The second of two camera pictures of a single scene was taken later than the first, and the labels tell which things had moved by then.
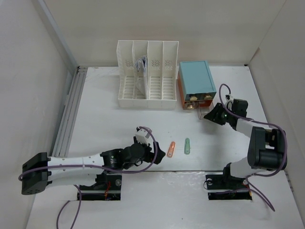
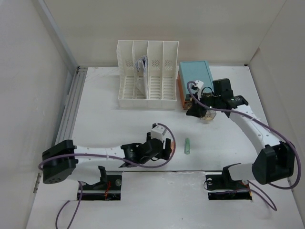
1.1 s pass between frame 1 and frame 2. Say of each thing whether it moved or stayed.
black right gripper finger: moved
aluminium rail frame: stayed
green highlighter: stayed
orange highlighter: stayed
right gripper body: moved
